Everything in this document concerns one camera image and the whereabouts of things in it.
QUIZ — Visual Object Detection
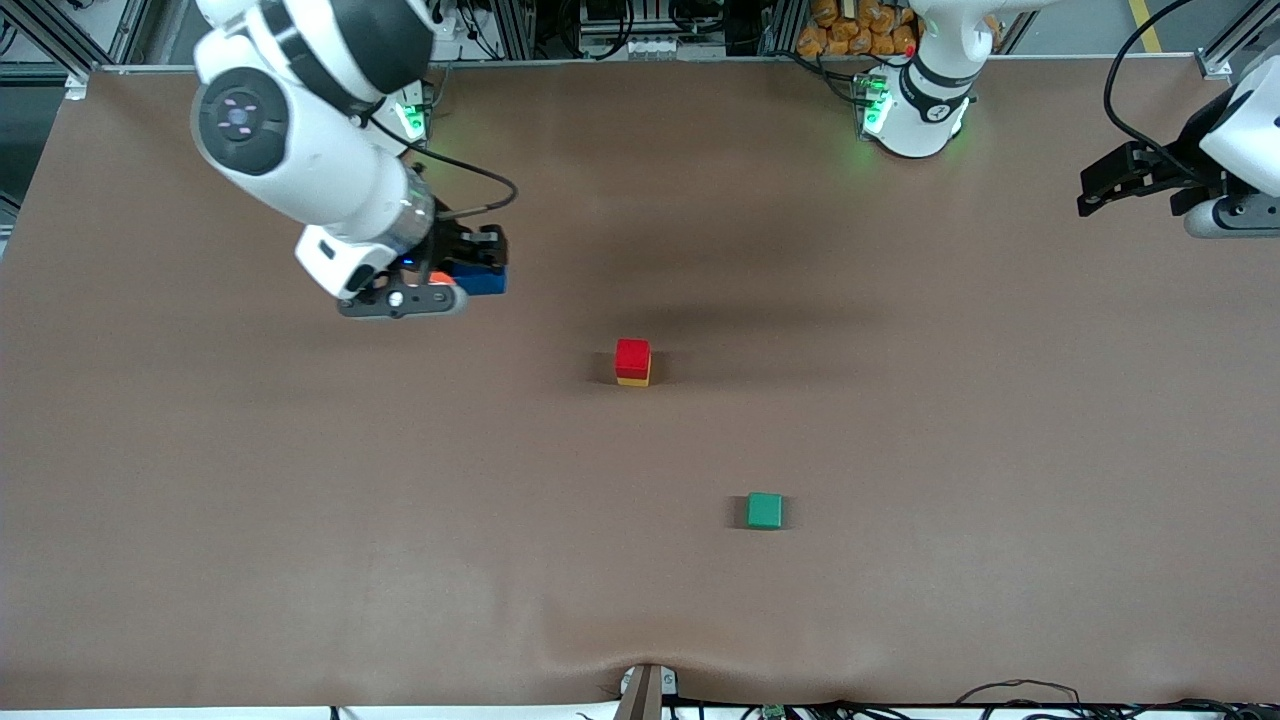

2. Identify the black cable bundle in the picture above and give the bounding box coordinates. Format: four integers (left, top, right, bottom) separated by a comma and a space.
670, 680, 1280, 720

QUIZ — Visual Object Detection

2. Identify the vertical aluminium profile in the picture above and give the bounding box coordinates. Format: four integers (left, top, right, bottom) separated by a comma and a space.
760, 0, 807, 56
488, 0, 536, 59

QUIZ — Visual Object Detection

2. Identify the orange lumpy bag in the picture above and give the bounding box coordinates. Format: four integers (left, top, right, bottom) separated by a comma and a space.
797, 0, 918, 57

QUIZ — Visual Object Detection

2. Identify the brown camera mount post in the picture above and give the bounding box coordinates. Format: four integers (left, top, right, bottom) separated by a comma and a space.
613, 663, 678, 720

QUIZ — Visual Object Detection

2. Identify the aluminium frame post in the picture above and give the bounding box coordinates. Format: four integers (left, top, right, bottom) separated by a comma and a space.
1195, 0, 1280, 81
0, 0, 93, 101

